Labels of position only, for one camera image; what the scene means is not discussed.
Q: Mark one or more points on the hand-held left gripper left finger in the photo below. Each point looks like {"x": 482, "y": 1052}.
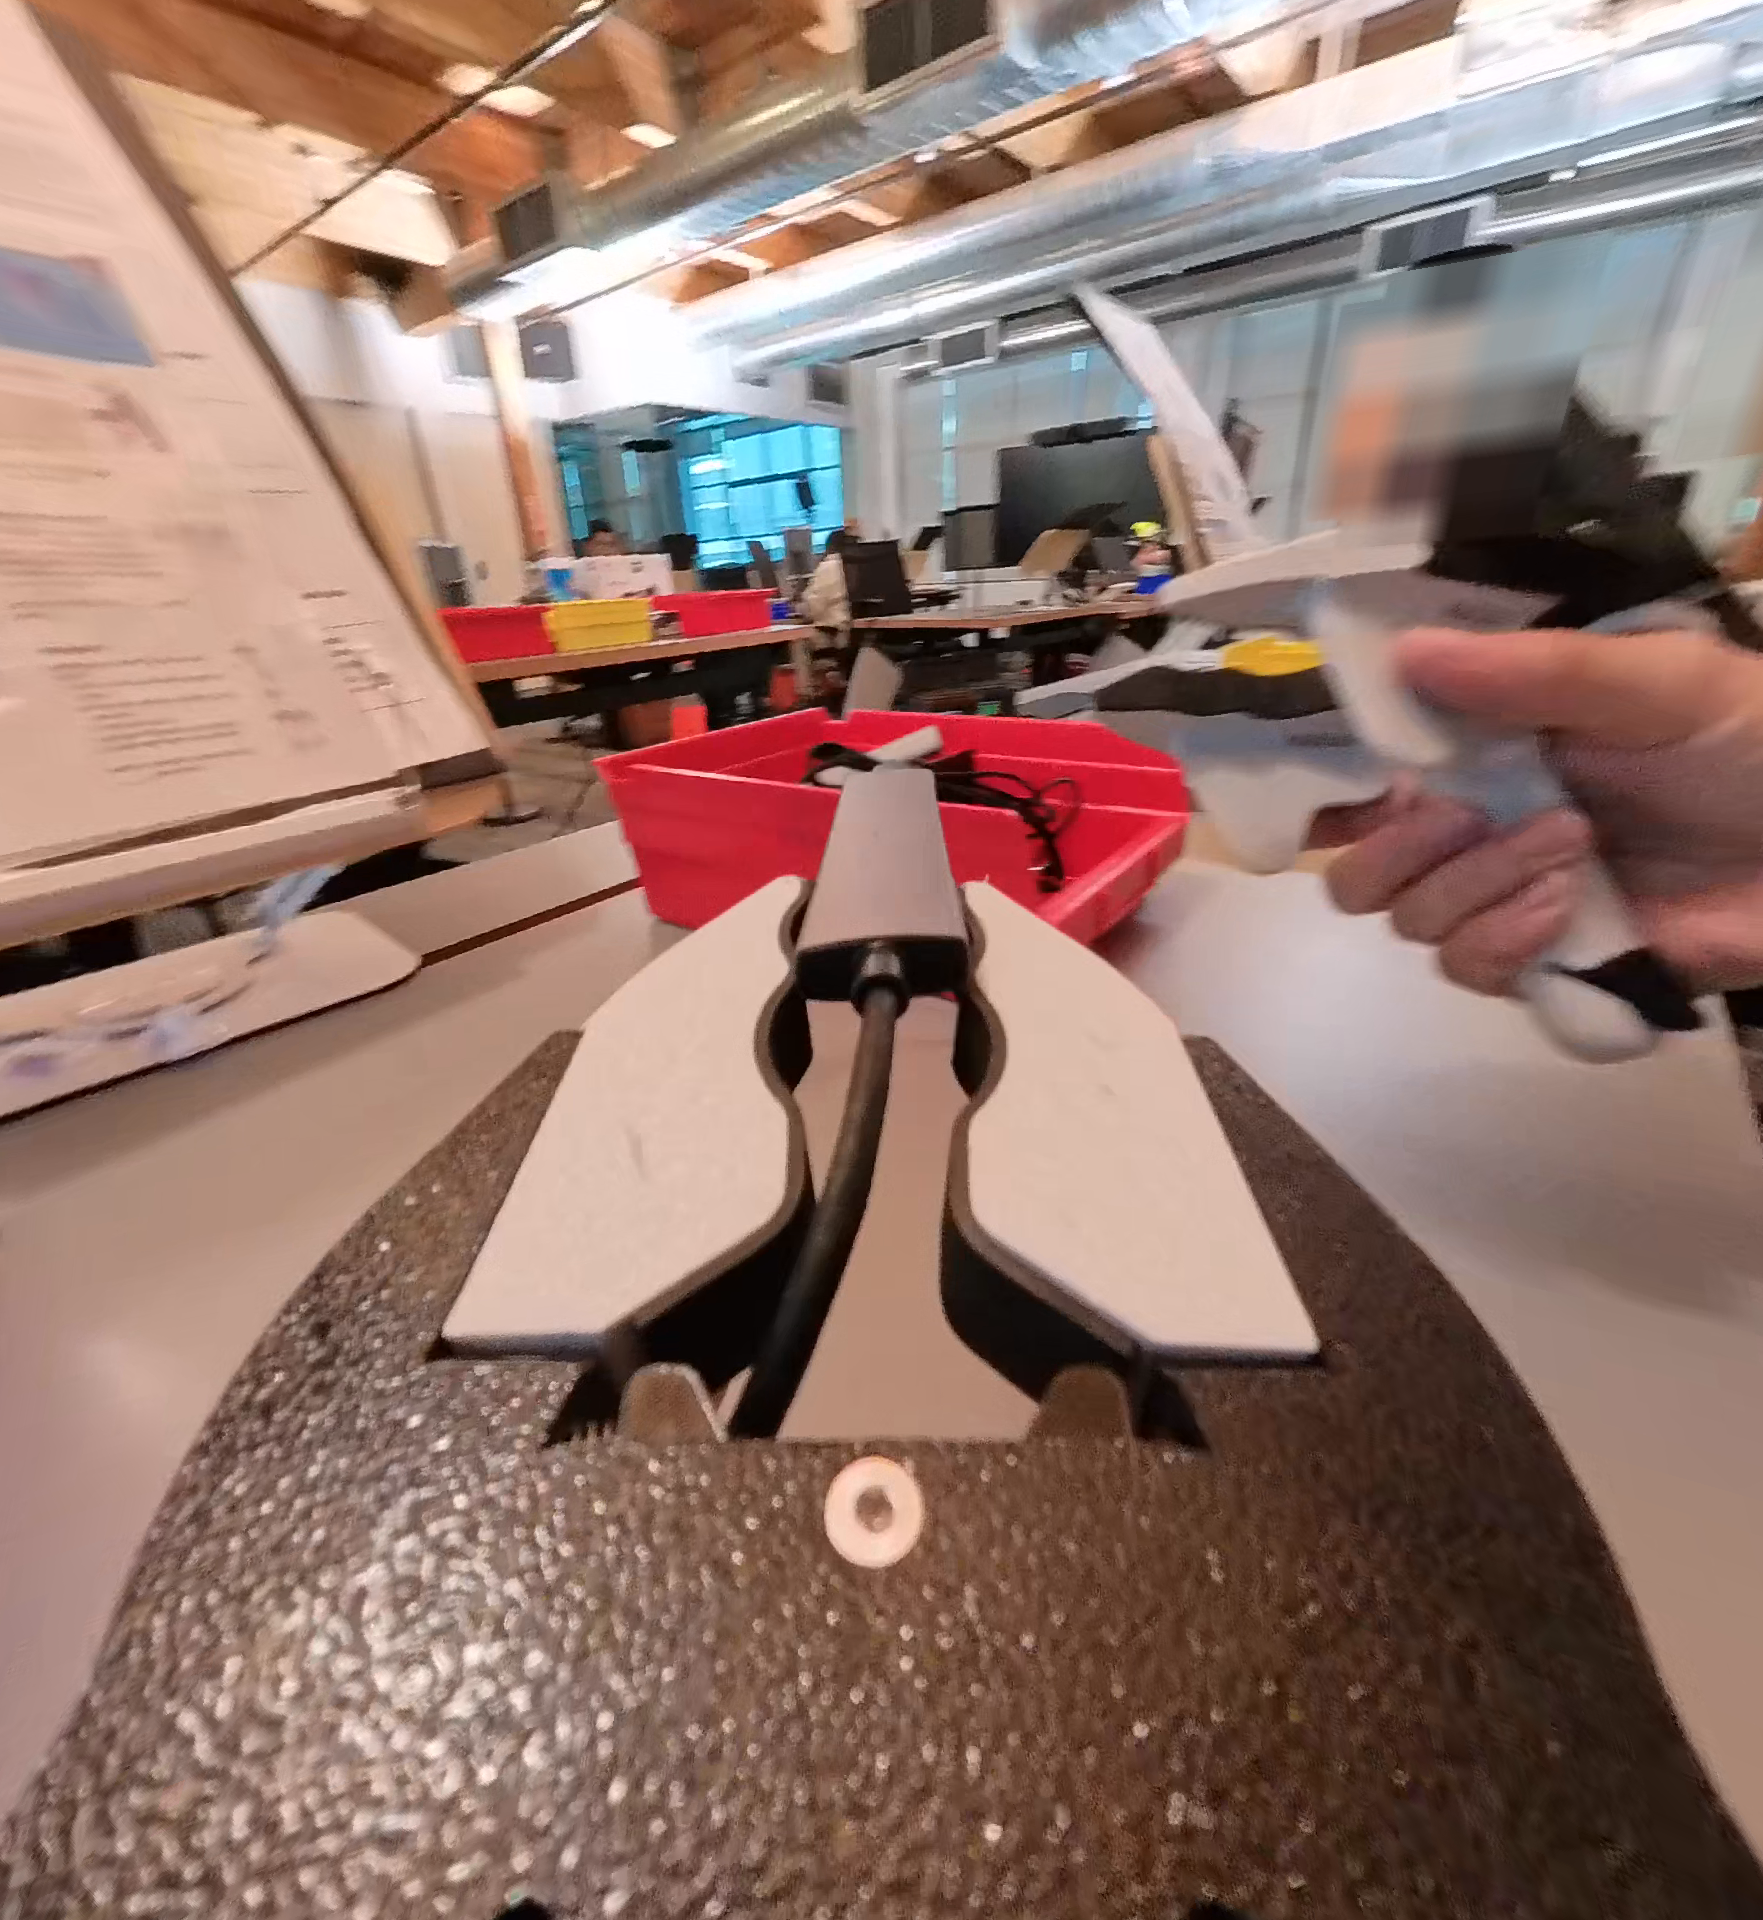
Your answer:
{"x": 640, "y": 1155}

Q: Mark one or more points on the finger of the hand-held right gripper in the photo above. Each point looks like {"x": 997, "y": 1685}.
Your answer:
{"x": 1317, "y": 567}
{"x": 1105, "y": 687}

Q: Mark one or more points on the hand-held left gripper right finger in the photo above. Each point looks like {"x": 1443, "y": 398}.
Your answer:
{"x": 1122, "y": 1169}

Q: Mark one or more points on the grey USB hub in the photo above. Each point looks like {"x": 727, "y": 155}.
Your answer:
{"x": 883, "y": 871}

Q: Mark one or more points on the red divided bin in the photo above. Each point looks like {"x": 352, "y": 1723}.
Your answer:
{"x": 703, "y": 856}

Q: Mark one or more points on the grey desk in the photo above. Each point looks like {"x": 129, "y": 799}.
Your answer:
{"x": 1420, "y": 1200}

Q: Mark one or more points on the person's right hand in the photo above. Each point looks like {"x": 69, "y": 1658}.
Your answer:
{"x": 1724, "y": 813}

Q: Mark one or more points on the black monitor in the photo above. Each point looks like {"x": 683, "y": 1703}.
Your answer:
{"x": 1079, "y": 495}

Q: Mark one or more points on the small red storage bin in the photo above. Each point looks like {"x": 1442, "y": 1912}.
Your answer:
{"x": 491, "y": 633}
{"x": 717, "y": 613}

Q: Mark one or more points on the small yellow storage bin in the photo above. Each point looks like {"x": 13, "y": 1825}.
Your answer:
{"x": 598, "y": 630}

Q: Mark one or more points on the large silver air duct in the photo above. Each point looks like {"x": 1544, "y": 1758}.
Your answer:
{"x": 821, "y": 135}

